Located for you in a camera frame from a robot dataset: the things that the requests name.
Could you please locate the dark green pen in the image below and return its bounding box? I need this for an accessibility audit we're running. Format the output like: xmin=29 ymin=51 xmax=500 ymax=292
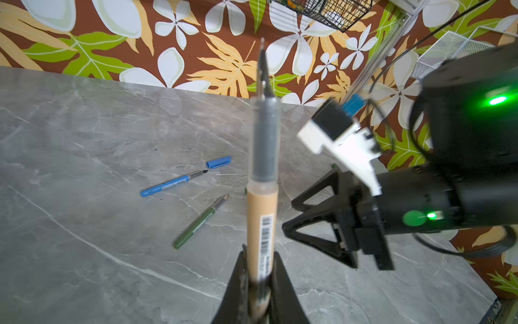
xmin=173 ymin=194 xmax=230 ymax=250

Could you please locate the black wire basket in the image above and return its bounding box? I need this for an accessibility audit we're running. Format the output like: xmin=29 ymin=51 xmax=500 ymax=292
xmin=275 ymin=0 xmax=373 ymax=32

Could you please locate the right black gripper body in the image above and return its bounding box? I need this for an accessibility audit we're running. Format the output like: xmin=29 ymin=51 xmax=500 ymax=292
xmin=331 ymin=164 xmax=461 ymax=271

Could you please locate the beige pen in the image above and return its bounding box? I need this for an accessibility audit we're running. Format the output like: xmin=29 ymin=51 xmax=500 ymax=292
xmin=246 ymin=39 xmax=281 ymax=323

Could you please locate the blue pen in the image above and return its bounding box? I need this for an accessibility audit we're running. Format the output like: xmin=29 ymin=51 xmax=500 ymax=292
xmin=140 ymin=170 xmax=208 ymax=197

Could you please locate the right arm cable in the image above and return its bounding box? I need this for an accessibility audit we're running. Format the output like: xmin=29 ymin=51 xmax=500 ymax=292
xmin=366 ymin=0 xmax=492 ymax=118

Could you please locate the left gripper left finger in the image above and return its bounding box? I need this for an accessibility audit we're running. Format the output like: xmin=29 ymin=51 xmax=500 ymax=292
xmin=212 ymin=244 xmax=249 ymax=324

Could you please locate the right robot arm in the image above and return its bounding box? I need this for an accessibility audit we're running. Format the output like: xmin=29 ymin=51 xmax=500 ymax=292
xmin=282 ymin=43 xmax=517 ymax=270

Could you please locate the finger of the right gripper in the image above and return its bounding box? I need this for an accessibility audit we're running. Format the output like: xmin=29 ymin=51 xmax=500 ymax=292
xmin=282 ymin=210 xmax=358 ymax=269
xmin=291 ymin=168 xmax=343 ymax=213

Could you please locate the blue pen cap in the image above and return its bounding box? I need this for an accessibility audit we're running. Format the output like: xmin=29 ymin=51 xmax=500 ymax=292
xmin=206 ymin=156 xmax=232 ymax=170

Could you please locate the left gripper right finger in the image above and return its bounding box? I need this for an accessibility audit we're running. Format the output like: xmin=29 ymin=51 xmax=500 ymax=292
xmin=268 ymin=252 xmax=310 ymax=324

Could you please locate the white mesh basket right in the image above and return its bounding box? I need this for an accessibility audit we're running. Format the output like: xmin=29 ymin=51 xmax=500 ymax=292
xmin=411 ymin=20 xmax=517 ymax=81

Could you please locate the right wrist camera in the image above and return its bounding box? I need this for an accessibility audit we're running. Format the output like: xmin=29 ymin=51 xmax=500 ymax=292
xmin=298 ymin=98 xmax=383 ymax=197

